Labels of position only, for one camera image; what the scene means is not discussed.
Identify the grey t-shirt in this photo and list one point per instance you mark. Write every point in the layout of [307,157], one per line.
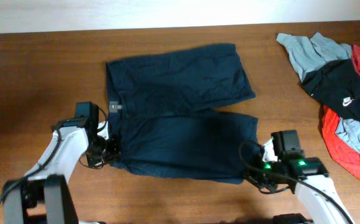
[310,54]

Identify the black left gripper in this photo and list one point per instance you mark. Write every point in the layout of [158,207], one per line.
[116,149]

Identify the navy blue shorts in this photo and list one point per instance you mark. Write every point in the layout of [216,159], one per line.
[165,113]

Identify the black nike garment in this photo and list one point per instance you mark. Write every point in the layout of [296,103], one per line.
[336,85]

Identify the red mesh garment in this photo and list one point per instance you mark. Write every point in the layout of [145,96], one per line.
[339,146]

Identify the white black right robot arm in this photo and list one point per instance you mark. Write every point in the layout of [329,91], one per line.
[307,179]

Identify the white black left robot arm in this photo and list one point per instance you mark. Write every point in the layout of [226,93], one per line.
[42,194]

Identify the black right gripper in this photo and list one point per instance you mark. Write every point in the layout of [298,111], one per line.
[253,179]

